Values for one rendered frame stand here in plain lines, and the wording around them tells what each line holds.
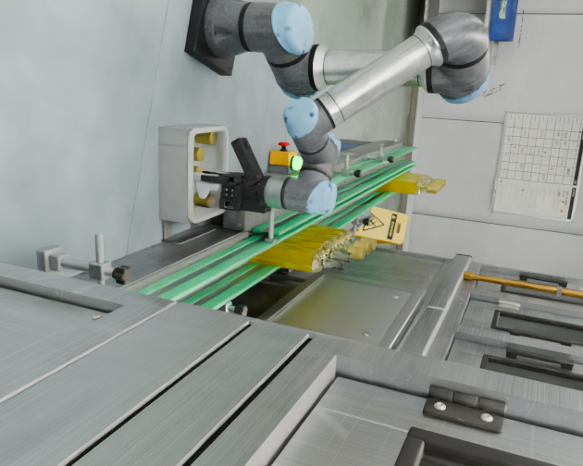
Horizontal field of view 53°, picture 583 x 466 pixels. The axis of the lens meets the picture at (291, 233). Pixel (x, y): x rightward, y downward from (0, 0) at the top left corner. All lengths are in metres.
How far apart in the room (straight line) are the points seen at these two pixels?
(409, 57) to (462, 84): 0.18
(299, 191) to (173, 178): 0.30
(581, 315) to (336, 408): 1.45
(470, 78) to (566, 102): 5.92
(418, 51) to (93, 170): 0.71
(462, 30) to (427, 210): 6.31
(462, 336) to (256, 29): 0.91
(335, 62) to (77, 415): 1.19
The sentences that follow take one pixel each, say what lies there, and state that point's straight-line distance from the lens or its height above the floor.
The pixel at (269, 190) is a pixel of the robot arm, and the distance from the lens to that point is 1.32.
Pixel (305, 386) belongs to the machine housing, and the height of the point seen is 1.43.
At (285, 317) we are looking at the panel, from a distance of 1.49.
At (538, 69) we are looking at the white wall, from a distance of 7.32.
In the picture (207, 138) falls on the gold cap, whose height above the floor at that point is 0.81.
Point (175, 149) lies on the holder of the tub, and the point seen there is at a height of 0.80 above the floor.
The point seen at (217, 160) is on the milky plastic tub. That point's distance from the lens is 1.51.
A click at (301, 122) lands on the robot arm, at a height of 1.11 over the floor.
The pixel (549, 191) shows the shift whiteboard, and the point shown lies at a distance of 7.39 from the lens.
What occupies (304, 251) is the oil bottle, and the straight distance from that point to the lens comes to 1.52.
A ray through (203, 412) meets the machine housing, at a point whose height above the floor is 1.38.
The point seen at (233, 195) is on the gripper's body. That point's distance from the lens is 1.37.
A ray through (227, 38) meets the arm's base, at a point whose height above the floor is 0.84.
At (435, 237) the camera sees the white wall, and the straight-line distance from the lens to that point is 7.62.
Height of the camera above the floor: 1.57
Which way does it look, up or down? 22 degrees down
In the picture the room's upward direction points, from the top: 99 degrees clockwise
